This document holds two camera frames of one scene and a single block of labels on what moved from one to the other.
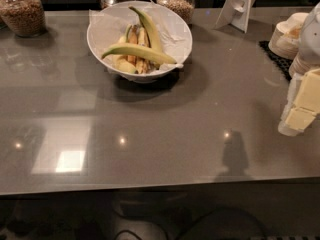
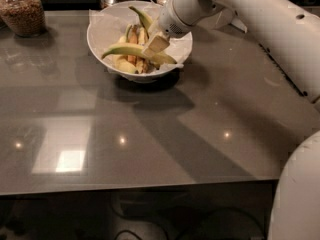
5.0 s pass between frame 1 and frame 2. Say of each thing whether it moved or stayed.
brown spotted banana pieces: stayed
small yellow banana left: stayed
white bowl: stayed
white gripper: moved
